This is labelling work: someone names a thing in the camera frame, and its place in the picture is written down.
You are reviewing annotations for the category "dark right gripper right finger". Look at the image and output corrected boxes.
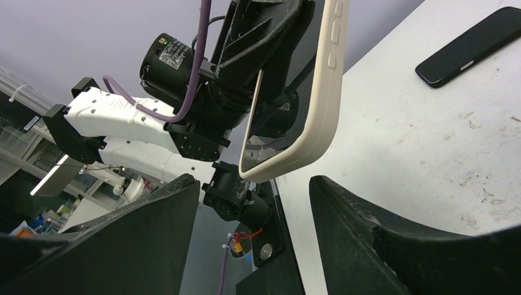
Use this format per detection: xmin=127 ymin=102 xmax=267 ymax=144
xmin=309 ymin=176 xmax=520 ymax=294

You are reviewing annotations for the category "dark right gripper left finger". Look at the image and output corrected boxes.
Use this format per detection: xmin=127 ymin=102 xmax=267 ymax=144
xmin=1 ymin=174 xmax=200 ymax=294

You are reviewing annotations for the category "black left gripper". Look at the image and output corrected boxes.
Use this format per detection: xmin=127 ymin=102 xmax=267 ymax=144
xmin=195 ymin=1 xmax=315 ymax=139

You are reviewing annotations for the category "black smartphone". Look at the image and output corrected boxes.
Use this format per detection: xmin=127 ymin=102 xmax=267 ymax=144
xmin=241 ymin=1 xmax=325 ymax=172

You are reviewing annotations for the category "cream phone case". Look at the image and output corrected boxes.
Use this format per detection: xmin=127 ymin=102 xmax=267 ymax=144
xmin=238 ymin=1 xmax=349 ymax=183

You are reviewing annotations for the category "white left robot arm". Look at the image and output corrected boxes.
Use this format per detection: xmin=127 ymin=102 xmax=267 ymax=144
xmin=44 ymin=1 xmax=324 ymax=169

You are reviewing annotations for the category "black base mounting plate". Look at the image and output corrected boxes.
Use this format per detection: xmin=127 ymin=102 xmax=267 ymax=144
xmin=202 ymin=161 xmax=306 ymax=295

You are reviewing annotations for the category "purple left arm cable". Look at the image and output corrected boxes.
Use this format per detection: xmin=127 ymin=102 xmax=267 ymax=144
xmin=102 ymin=0 xmax=213 ymax=124

